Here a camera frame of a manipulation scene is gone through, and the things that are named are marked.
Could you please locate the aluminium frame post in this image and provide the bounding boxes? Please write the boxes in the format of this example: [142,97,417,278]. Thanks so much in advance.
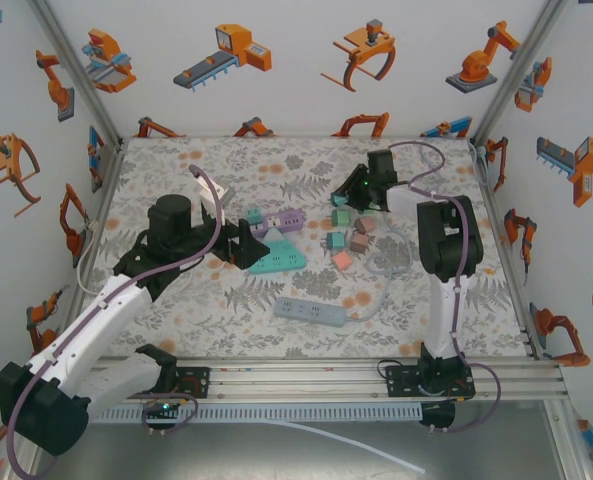
[25,0,125,151]
[543,399,593,480]
[468,0,572,146]
[5,449,47,480]

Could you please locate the metal base panel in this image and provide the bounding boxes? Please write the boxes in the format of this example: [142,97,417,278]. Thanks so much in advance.
[25,422,577,480]

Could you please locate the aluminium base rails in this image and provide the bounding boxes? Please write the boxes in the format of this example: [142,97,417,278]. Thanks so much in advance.
[23,357,570,404]

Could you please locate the aluminium side rail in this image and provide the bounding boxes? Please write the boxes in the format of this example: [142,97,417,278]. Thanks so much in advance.
[50,139,127,364]
[470,142,545,361]

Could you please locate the blue-grey power strip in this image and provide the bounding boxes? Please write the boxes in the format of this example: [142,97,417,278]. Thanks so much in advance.
[273,295,350,327]

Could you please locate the purple power strip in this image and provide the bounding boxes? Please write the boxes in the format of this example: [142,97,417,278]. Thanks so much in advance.
[248,208,306,239]

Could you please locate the teal triangular power strip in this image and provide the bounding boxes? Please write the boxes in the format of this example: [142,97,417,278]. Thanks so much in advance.
[247,227,308,275]

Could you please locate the white slotted cable duct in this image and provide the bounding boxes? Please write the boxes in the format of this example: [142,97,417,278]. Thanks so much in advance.
[88,402,425,425]

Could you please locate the grey cable bundle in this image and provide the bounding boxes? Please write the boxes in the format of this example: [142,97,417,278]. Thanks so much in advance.
[468,141,492,189]

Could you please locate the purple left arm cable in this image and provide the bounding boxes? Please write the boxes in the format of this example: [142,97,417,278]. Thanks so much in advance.
[5,164,225,479]

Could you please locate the floral table mat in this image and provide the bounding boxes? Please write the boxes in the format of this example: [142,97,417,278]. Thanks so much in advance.
[68,135,532,360]

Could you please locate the black controller box green light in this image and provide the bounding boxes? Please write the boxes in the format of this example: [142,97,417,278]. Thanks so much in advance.
[140,398,183,437]

